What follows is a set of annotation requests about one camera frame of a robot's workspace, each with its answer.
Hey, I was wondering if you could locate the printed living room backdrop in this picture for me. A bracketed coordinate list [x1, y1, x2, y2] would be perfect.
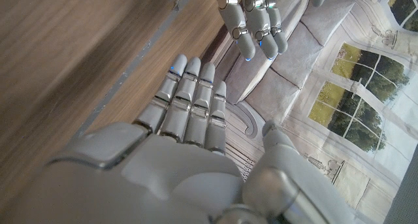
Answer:
[199, 0, 418, 224]

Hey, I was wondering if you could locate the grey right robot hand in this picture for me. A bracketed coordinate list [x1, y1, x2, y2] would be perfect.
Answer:
[0, 53, 355, 224]

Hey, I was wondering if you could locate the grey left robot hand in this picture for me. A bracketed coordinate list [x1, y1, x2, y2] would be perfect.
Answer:
[216, 0, 360, 61]

